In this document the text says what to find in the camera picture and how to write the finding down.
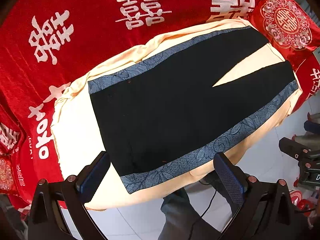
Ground black pants with blue trim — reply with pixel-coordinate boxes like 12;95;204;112
88;26;298;193

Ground grey trouser leg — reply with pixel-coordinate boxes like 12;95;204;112
158;188;220;240

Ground red pillow at left edge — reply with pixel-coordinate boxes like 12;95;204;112
1;104;21;195

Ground red embroidered throw pillow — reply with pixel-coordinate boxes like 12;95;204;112
248;0;319;58

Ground red sofa cover white characters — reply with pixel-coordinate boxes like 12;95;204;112
1;0;319;207

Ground black cable on floor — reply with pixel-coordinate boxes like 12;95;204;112
184;189;217;240

